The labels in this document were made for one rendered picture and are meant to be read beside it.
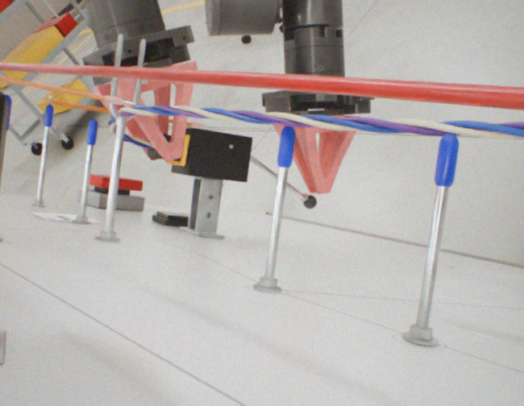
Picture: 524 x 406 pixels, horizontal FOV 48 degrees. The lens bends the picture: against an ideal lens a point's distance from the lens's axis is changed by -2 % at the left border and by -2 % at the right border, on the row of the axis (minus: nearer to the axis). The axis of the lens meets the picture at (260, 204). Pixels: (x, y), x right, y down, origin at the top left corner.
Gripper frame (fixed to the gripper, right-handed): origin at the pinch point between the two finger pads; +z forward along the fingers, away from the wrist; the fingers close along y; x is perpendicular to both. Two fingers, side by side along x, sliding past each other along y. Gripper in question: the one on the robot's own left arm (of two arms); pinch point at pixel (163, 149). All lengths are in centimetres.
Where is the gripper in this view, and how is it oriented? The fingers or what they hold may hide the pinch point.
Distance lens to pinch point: 51.5
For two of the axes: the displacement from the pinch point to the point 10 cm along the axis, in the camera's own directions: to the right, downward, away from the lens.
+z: 2.4, 9.4, 2.4
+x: 8.4, -3.3, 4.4
